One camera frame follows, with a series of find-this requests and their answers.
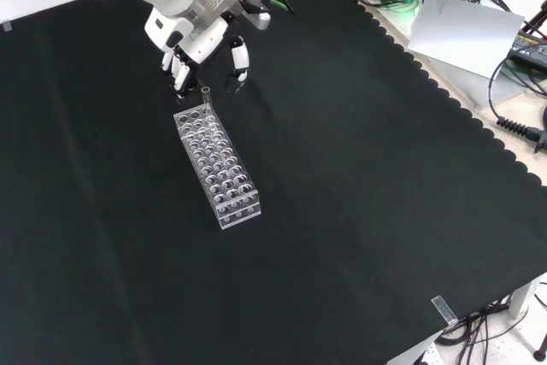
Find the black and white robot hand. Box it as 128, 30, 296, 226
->
144, 7, 250, 99

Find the clear glass test tube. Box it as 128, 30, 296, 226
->
200, 85, 216, 127

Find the clear test tube rack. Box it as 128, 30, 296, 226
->
173, 103, 262, 231

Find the black bench cloth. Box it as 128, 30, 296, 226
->
0, 0, 547, 365

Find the pale board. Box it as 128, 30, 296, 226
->
406, 0, 526, 80

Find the black power adapter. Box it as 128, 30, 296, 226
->
508, 26, 547, 75

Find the black tripod leg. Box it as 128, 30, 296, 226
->
521, 0, 547, 37

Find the white table leg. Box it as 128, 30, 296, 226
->
507, 273, 547, 320

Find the black ribbed cable connector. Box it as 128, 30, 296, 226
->
495, 116, 547, 153

